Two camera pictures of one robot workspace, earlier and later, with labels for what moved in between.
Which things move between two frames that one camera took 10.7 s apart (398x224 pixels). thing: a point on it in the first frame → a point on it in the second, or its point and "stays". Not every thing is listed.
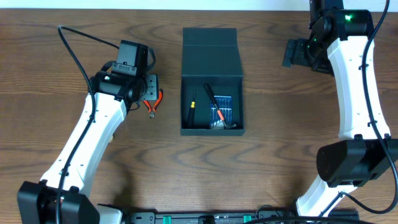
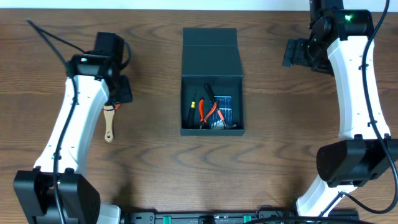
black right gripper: x=296 y=53 stays
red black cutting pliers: x=152 y=111 → x=203 y=119
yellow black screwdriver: x=191 y=114 stays
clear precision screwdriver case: x=224 y=104 stays
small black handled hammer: x=218 y=111 stays
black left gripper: x=151 y=88 → x=123 y=93
